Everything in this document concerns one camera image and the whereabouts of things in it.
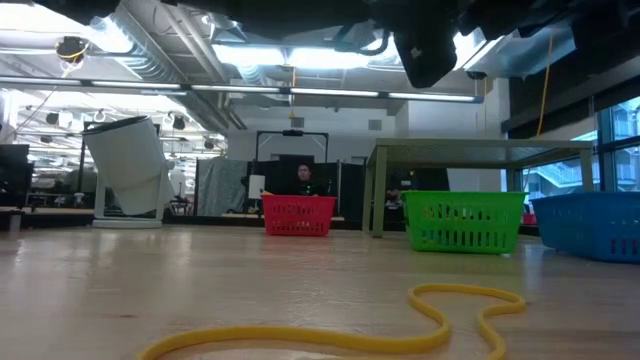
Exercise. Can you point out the long ceiling light bar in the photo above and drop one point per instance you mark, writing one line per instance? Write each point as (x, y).
(330, 92)

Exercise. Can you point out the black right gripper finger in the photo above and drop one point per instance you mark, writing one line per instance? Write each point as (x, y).
(425, 55)

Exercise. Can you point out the red storage bin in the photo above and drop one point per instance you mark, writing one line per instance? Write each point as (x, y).
(529, 218)

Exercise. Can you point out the person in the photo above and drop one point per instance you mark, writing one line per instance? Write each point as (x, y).
(391, 196)
(303, 180)

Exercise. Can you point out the black partition panels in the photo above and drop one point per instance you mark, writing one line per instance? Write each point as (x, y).
(350, 190)

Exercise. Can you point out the green plastic basket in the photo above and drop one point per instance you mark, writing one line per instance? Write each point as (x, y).
(460, 220)

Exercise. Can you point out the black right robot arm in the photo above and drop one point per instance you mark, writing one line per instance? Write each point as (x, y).
(500, 15)

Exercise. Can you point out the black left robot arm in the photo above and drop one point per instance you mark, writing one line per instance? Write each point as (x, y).
(200, 7)

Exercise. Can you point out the black monitor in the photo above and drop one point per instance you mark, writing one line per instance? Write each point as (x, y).
(15, 167)

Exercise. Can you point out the red plastic basket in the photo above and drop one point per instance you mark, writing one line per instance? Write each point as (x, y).
(298, 215)

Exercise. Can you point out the gray hanging cloth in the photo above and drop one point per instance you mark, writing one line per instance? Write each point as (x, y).
(220, 185)

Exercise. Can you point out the white sign board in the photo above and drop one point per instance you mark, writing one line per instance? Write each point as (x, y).
(256, 186)

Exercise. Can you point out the yellow rubber band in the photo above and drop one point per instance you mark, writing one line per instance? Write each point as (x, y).
(300, 337)

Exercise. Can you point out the blue plastic basket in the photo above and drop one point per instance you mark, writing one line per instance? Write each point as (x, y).
(590, 225)

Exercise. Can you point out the white tilted bin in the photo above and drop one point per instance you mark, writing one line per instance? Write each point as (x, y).
(130, 165)

